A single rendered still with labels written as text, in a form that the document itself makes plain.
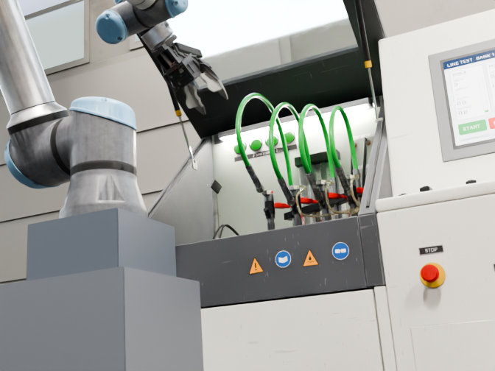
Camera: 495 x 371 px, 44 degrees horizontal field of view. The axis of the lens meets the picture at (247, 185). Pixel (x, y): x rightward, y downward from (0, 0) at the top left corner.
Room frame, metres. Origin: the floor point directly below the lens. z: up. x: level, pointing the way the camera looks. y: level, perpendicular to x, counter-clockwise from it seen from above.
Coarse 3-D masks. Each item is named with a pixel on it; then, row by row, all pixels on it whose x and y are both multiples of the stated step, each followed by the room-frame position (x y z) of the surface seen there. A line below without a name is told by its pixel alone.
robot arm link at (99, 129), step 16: (80, 112) 1.00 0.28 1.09; (96, 112) 0.99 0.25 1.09; (112, 112) 1.00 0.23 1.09; (128, 112) 1.03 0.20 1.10; (64, 128) 1.02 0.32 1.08; (80, 128) 1.00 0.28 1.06; (96, 128) 0.99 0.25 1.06; (112, 128) 1.00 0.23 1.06; (128, 128) 1.02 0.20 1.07; (64, 144) 1.02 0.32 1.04; (80, 144) 1.00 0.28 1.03; (96, 144) 0.99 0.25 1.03; (112, 144) 1.00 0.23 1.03; (128, 144) 1.02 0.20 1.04; (64, 160) 1.04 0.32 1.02; (80, 160) 1.00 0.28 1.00; (96, 160) 0.99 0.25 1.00; (112, 160) 1.00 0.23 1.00; (128, 160) 1.02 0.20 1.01
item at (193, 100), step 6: (186, 90) 1.47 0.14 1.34; (192, 90) 1.48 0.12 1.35; (186, 96) 1.47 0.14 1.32; (192, 96) 1.49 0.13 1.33; (198, 96) 1.50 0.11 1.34; (186, 102) 1.47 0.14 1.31; (192, 102) 1.49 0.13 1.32; (198, 102) 1.50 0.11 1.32; (198, 108) 1.51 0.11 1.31; (204, 108) 1.52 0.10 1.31; (204, 114) 1.52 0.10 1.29
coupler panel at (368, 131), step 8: (352, 128) 1.88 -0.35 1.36; (360, 128) 1.87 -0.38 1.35; (368, 128) 1.86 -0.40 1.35; (360, 136) 1.87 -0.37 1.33; (368, 136) 1.86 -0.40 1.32; (360, 144) 1.87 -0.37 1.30; (368, 144) 1.86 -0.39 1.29; (360, 152) 1.87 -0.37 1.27; (368, 152) 1.86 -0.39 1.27; (360, 160) 1.87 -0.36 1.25; (368, 160) 1.86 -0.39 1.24; (360, 168) 1.87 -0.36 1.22; (360, 176) 1.88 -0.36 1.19
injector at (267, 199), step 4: (268, 196) 1.69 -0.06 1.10; (272, 196) 1.70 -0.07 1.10; (264, 200) 1.70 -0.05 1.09; (268, 200) 1.69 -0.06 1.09; (272, 200) 1.70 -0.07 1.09; (264, 204) 1.70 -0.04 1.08; (268, 204) 1.69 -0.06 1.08; (272, 204) 1.69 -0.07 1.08; (264, 208) 1.68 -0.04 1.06; (268, 208) 1.69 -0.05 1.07; (272, 208) 1.69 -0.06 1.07; (264, 212) 1.68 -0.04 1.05; (268, 212) 1.68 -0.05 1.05; (272, 212) 1.69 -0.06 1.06; (268, 216) 1.69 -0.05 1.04; (272, 216) 1.69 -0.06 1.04; (268, 220) 1.70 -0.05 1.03; (272, 220) 1.70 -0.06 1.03; (268, 224) 1.70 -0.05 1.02; (272, 224) 1.70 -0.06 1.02; (268, 228) 1.70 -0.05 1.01; (272, 228) 1.70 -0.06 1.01
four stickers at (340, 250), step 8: (312, 248) 1.39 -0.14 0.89; (336, 248) 1.37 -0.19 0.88; (344, 248) 1.36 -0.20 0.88; (256, 256) 1.44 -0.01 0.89; (280, 256) 1.42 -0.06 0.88; (288, 256) 1.41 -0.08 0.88; (304, 256) 1.40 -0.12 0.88; (312, 256) 1.39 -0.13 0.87; (336, 256) 1.37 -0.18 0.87; (344, 256) 1.36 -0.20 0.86; (248, 264) 1.45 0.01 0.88; (256, 264) 1.44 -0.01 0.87; (280, 264) 1.42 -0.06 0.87; (288, 264) 1.41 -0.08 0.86; (304, 264) 1.40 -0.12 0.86; (312, 264) 1.39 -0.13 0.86; (248, 272) 1.45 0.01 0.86; (256, 272) 1.44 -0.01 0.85
